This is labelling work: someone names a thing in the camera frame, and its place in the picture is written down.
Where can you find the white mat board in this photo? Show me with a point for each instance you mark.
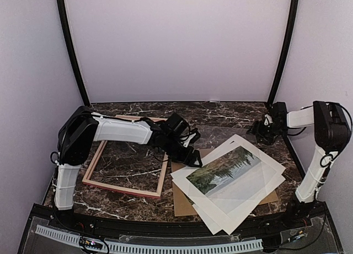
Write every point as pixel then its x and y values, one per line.
pixel 179 179

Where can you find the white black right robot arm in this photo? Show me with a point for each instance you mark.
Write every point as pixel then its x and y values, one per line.
pixel 332 133

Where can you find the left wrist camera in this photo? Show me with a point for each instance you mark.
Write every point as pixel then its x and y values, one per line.
pixel 177 124

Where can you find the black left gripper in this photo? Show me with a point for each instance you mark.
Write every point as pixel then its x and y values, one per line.
pixel 185 158

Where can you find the clear acrylic sheet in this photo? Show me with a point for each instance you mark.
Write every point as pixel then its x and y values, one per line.
pixel 223 140

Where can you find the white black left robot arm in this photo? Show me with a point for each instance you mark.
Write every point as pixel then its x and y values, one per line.
pixel 75 138

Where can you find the brown cardboard backing board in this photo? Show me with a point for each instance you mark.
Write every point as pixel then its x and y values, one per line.
pixel 182 206

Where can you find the small circuit board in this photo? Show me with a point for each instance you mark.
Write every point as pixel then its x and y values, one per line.
pixel 90 244

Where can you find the black corner post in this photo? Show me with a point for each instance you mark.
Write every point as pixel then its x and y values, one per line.
pixel 292 13
pixel 61 6

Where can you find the black left corner post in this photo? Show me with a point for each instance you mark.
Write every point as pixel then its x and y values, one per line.
pixel 61 6

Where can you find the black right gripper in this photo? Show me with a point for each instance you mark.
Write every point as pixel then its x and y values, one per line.
pixel 258 129

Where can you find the grey slotted cable duct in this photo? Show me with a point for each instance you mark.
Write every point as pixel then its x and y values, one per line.
pixel 150 245

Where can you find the black right corner post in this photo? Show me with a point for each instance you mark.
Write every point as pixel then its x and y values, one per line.
pixel 292 13

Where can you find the landscape photo print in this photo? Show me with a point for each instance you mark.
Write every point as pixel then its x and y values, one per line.
pixel 221 186

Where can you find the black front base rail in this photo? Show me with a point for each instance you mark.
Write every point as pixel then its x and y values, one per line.
pixel 313 234

